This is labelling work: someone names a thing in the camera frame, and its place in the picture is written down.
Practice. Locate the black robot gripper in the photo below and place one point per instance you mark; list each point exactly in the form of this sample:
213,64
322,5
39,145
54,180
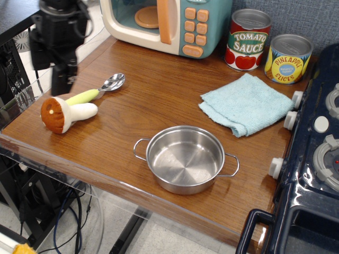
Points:
60,28

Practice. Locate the plush brown white mushroom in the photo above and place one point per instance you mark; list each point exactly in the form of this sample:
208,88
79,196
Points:
58,116

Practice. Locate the stainless steel pot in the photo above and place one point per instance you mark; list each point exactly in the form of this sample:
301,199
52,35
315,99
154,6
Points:
185,159

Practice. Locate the black desk at left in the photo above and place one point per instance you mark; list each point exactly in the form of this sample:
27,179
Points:
16,16

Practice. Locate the toy teal cream microwave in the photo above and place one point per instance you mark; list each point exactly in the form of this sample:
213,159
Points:
185,28

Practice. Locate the light blue folded cloth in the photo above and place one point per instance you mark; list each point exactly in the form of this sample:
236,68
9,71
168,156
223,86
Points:
246,105

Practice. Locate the tomato sauce can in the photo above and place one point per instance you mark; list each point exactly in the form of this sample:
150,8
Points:
247,38

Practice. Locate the pineapple slices can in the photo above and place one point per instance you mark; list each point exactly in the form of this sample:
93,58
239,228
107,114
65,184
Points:
288,58

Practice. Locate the dark blue toy stove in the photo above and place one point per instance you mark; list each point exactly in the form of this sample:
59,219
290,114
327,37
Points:
305,215

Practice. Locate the spoon with green handle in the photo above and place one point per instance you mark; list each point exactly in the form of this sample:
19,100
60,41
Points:
111,84

